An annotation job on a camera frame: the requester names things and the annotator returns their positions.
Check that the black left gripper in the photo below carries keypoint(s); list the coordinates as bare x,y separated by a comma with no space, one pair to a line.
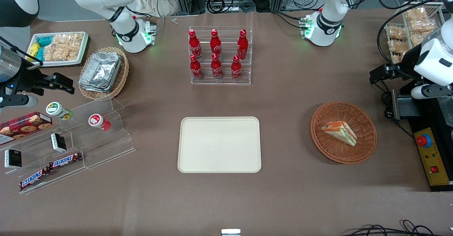
404,64

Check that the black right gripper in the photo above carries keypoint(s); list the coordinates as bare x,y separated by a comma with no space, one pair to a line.
27,78

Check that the triangle sandwich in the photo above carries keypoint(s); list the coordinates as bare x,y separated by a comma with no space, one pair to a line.
341,131

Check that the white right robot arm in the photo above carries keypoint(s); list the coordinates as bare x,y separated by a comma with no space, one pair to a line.
124,34

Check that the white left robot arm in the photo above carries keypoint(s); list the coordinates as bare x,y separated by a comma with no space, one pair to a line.
325,27

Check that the aluminium foil tray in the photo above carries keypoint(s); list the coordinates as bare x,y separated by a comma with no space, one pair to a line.
93,89
101,69

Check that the white rectangular snack tray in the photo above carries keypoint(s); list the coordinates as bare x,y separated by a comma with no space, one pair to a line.
83,52

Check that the oval light wicker basket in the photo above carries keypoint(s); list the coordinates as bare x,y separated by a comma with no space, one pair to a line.
122,76

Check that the round brown wicker basket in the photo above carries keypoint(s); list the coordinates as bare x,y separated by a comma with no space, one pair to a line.
329,151

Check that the cream rectangular tray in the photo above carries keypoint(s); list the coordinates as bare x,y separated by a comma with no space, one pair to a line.
219,144

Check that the green lid drink cup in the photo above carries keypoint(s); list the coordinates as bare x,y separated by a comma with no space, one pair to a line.
56,109

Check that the bagged fried snack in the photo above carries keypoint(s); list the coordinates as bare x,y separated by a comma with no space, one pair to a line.
416,13
423,26
397,33
398,46
421,39

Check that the clear rice cracker bag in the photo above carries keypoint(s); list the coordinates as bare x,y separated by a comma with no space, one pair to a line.
55,52
74,46

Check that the teal snack packet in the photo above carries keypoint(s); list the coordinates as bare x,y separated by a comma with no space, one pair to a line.
45,40
40,53

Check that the grey metal plate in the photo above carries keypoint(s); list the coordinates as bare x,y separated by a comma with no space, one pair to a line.
405,107

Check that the yellow snack packet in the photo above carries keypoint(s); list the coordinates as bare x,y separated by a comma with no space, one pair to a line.
32,49

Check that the red lid drink cup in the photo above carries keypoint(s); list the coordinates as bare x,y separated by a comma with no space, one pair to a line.
97,121

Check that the red plaid cookie box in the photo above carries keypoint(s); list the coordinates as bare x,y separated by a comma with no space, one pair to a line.
24,126

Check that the small black box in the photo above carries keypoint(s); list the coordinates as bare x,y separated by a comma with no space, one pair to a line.
13,158
58,142

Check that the black side platform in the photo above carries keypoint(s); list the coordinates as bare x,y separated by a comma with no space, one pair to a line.
430,121

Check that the clear plastic container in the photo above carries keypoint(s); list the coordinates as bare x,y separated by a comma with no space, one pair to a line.
446,112

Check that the clear acrylic step shelf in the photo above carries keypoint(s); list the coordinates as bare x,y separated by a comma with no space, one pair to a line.
99,147

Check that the red emergency stop button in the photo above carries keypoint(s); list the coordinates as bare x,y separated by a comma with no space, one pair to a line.
424,140

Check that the Snickers chocolate bar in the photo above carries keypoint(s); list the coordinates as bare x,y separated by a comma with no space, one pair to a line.
33,178
65,160

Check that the yellow control panel box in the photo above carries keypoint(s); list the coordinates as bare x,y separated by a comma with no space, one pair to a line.
437,158

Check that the beige cloth bag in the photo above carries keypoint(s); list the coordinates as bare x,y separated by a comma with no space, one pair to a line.
155,0

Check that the small clear clip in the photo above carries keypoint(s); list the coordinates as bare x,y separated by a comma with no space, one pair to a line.
174,21

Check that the red cola bottle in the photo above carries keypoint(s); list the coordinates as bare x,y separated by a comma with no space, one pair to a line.
242,46
236,69
194,45
195,69
216,68
216,45

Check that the clear acrylic bottle rack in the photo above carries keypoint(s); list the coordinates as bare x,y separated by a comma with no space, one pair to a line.
226,82

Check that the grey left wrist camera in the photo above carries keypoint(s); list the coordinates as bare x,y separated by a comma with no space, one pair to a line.
430,91

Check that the white table edge bracket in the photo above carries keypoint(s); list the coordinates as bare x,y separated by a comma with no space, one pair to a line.
230,232

